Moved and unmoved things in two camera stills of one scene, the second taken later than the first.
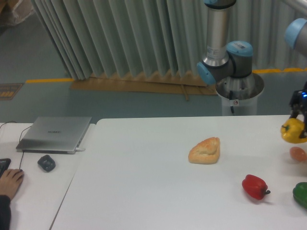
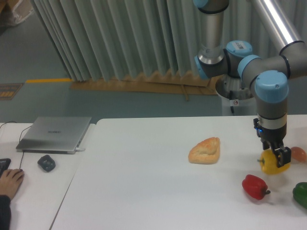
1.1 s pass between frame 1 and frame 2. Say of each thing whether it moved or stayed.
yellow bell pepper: moved
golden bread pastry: stayed
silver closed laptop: stayed
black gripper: moved
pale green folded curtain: stayed
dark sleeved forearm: stayed
